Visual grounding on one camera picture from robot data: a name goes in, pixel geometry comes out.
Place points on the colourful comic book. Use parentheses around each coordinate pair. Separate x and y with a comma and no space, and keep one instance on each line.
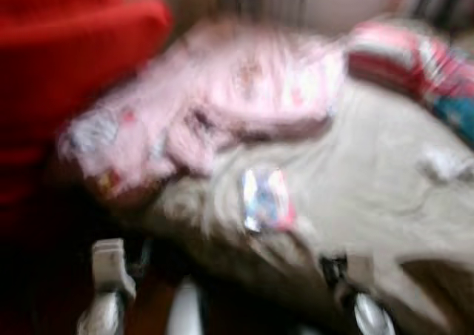
(266,200)

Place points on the pink cartoon print blanket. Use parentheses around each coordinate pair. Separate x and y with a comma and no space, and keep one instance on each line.
(237,83)

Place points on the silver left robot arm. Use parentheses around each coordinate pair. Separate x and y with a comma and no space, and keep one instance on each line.
(100,316)

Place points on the white crumpled cloth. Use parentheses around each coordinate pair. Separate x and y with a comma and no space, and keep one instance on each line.
(443,164)

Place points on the red blue striped pillow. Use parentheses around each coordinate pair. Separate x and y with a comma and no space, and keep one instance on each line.
(415,61)

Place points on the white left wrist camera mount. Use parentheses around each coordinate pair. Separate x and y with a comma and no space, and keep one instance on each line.
(111,264)

